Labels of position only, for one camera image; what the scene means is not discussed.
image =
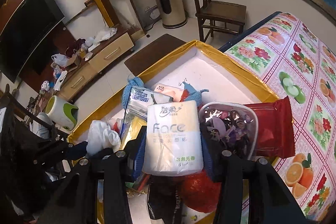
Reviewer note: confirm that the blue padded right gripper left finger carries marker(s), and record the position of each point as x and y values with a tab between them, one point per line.
137	154

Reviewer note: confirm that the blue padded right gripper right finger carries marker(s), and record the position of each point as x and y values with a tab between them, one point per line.
212	152

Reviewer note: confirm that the colourful foam sheet stack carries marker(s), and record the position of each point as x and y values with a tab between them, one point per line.
142	180

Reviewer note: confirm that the clear anime pouch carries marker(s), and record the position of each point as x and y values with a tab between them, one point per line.
232	125

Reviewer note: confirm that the white cloth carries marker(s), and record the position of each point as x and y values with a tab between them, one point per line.
100	137

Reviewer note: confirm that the white Face tissue pack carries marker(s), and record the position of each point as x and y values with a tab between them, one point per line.
173	144

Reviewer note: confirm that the red mesh bag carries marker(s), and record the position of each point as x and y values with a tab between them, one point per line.
199	192

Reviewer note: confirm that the blue white tissue pack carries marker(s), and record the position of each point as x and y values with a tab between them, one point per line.
139	100

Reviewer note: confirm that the blue knitted toy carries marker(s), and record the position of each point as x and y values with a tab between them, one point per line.
191	94

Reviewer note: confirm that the dark red snack packet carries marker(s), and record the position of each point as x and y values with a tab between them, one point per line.
275	134

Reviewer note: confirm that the black crayfish seasoning bag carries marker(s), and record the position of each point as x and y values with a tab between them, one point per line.
164	203

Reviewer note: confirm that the red white tissue pack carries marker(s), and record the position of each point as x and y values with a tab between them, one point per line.
173	92

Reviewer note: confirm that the white green trash bin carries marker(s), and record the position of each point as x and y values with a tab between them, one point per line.
62	112

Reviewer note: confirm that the brown floor mat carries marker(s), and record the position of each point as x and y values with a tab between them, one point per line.
152	53

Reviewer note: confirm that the wooden tv cabinet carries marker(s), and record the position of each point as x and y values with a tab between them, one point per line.
104	55

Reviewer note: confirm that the white plastic bag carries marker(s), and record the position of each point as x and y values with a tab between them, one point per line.
63	60

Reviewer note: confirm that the floral fruit tablecloth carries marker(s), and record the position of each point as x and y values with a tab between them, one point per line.
283	53

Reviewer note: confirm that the dark wooden chair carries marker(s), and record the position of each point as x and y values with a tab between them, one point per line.
217	16

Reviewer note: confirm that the black television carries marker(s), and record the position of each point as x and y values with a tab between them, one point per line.
30	23

